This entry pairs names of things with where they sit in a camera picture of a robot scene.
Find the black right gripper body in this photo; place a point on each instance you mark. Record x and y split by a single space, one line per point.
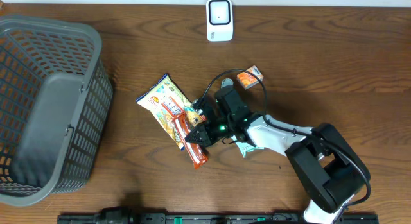
219 126

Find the teal wet wipes pack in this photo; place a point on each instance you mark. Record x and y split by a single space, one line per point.
245 147

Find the orange tissue pack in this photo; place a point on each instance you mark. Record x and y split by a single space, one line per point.
249 79

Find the yellow snack bag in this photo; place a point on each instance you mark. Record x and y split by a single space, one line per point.
166 101

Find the blue mouthwash bottle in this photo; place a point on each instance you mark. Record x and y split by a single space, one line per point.
227 82

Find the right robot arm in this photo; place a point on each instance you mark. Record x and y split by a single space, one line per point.
328 168

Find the white barcode scanner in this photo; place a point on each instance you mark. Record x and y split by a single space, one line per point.
220 23

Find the grey plastic basket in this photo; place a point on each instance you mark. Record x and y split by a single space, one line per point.
55 99

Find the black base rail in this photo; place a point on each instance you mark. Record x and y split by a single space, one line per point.
125 215

